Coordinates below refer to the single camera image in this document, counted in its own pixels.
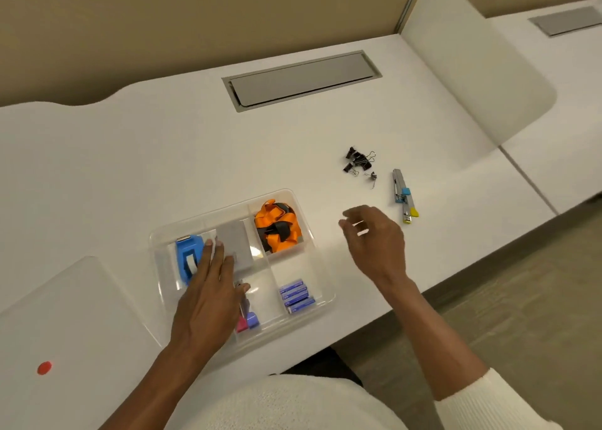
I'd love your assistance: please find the white rounded desk divider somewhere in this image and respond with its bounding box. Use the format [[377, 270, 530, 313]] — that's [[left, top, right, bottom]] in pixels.
[[400, 0, 558, 147]]

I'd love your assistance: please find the grey neighbouring cable hatch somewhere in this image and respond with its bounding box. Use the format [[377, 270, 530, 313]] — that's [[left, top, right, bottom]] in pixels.
[[528, 5, 602, 38]]

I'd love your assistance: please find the blue-tipped mini stapler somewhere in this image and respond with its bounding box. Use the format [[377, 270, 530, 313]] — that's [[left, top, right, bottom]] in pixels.
[[393, 168, 411, 205]]

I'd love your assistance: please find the clear plastic organizer tray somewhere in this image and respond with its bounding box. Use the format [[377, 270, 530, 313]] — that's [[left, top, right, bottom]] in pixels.
[[149, 188, 337, 355]]

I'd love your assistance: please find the grey metal partition post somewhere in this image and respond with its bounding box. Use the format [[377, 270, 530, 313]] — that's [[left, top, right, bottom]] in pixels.
[[394, 0, 426, 34]]

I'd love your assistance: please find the yellow-tipped mini stapler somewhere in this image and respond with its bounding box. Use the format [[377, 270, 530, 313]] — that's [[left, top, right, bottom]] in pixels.
[[401, 194, 420, 225]]

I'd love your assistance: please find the pink-tipped mini stapler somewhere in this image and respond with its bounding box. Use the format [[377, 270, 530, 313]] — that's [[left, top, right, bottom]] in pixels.
[[235, 281, 249, 334]]

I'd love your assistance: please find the white neighbouring desk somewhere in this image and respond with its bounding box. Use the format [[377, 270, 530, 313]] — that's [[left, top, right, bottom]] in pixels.
[[488, 0, 602, 215]]

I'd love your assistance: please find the person's left hand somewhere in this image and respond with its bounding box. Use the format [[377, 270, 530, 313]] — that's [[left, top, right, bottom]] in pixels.
[[167, 238, 252, 369]]

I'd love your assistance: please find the white table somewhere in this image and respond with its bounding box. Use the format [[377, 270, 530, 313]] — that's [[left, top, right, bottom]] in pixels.
[[0, 33, 558, 430]]

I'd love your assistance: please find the grey table cable hatch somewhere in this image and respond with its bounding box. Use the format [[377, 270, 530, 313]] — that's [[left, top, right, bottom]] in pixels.
[[221, 50, 383, 113]]

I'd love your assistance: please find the person's right forearm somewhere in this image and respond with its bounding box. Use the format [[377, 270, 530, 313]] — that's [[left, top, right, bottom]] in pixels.
[[381, 276, 565, 430]]

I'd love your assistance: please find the orange and black lanyard bundle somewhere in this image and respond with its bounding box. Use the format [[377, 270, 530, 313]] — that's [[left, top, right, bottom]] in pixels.
[[253, 199, 303, 254]]

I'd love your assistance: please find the blue tape dispenser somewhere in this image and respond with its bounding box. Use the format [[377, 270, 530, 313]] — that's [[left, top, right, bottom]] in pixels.
[[175, 234, 206, 286]]

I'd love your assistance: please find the white knit sweater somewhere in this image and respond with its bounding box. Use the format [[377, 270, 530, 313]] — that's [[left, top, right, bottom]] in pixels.
[[181, 373, 410, 430]]

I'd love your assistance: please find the transparent lid with red dot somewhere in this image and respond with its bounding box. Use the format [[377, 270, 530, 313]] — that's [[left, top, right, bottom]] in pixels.
[[0, 255, 163, 430]]

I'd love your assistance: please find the person's left forearm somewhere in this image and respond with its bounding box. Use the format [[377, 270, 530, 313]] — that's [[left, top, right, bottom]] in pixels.
[[98, 345, 210, 430]]

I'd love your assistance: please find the grey card packet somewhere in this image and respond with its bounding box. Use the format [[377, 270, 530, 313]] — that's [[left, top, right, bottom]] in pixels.
[[215, 220, 256, 273]]

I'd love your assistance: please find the person's right hand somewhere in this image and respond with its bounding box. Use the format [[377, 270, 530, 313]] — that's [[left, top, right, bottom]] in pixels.
[[338, 204, 409, 293]]

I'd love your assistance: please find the purple-tipped mini stapler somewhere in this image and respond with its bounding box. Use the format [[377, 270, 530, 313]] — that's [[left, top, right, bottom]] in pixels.
[[240, 298, 260, 330]]

